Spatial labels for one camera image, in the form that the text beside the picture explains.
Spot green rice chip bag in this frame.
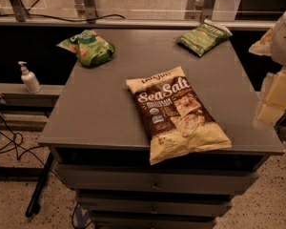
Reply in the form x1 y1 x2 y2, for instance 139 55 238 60
57 30 115 68

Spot black cable on ledge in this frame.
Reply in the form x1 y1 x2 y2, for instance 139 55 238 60
0 12 126 23

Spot metal frame post left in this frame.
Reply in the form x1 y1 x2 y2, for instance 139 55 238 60
9 0 28 22

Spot black cables on floor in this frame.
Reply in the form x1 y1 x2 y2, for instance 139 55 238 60
0 94 51 167

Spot grey drawer cabinet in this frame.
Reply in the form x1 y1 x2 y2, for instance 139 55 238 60
40 29 284 229

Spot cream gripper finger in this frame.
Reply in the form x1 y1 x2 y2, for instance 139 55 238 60
253 67 286 127

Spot green snack bag right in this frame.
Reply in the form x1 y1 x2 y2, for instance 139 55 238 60
176 19 233 56

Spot white pump bottle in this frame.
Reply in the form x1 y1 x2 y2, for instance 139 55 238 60
18 61 41 94

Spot sea salt chip bag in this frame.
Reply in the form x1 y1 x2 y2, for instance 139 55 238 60
126 67 232 165

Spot black table leg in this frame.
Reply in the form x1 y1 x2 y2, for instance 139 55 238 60
25 154 53 218

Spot metal frame post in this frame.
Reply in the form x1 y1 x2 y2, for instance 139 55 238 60
83 0 97 23
9 0 28 22
201 0 215 20

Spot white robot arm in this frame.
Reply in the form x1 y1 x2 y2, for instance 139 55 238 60
249 11 286 128

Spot metal frame post middle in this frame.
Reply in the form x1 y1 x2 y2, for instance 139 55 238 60
83 0 97 23

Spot metal frame post right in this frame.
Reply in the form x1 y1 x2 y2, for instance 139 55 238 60
201 0 215 20

